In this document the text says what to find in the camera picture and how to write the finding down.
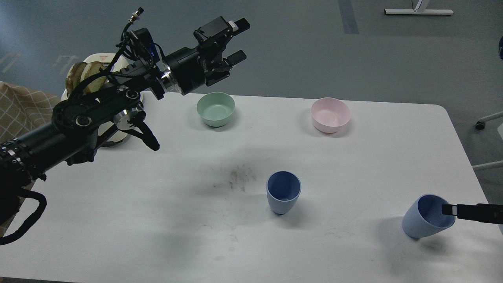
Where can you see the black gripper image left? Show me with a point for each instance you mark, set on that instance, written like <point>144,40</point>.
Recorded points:
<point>204,64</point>

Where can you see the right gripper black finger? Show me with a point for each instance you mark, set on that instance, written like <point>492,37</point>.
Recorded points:
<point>486,213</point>

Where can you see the blue cup starting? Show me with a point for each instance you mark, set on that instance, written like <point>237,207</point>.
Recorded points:
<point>424,218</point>
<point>282,191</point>

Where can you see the green bowl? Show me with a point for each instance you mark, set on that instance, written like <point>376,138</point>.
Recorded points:
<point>216,109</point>

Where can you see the pink bowl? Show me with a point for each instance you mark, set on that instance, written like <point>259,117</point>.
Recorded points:
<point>329,115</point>

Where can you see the left toast slice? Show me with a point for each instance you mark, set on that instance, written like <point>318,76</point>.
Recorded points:
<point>73,77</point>

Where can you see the white desk foot bar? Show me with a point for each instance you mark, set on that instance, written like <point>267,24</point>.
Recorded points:
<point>420,9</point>

